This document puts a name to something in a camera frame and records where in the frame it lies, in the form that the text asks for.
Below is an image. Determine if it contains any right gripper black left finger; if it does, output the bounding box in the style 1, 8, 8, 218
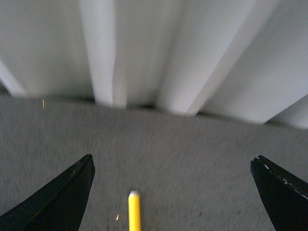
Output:
0, 154, 95, 231

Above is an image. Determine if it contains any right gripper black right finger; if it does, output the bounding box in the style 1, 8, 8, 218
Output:
250, 155, 308, 231

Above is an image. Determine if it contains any yellow highlighter pen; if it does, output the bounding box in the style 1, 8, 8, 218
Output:
128, 191, 141, 231

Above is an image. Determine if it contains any white pleated curtain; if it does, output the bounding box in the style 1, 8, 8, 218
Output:
0, 0, 308, 129

